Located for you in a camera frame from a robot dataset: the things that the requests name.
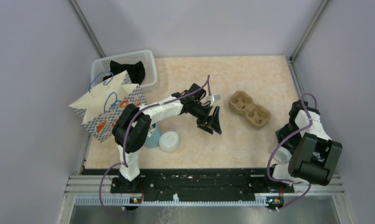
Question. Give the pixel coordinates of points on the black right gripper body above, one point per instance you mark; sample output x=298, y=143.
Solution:
x=287, y=130

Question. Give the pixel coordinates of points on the white plastic basket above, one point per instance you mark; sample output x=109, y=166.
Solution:
x=100, y=69

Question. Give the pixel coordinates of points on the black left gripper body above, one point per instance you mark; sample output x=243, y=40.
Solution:
x=201, y=113

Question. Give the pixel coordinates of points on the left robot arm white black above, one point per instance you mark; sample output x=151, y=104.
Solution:
x=135, y=123

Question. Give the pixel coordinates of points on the patterned paper gift bag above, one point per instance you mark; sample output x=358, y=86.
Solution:
x=101, y=106

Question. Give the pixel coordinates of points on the black cloth in basket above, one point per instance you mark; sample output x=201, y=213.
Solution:
x=135, y=71

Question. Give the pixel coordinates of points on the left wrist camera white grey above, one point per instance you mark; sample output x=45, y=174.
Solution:
x=210, y=99

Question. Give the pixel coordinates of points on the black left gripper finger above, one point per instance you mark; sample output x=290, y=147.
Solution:
x=214, y=123
x=206, y=127

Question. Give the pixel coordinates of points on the blue straw holder cup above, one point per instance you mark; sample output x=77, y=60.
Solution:
x=153, y=137

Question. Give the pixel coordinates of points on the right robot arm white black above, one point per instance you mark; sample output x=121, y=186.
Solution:
x=305, y=152

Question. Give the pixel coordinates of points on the brown pulp cup carrier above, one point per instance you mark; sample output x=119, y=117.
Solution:
x=254, y=114

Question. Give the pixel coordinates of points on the stack of white lids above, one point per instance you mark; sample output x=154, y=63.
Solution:
x=169, y=141

